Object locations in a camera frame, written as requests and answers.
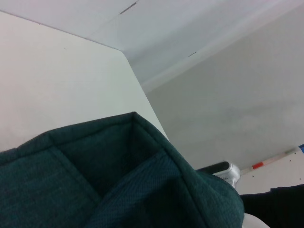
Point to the dark teal fabric lunch bag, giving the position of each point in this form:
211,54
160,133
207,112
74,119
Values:
71,190

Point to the red tape strip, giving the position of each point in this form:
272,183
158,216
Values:
257,165

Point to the white perforated base panel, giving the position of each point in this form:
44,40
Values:
280,173

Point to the black robot torso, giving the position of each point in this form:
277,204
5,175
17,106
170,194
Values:
280,206

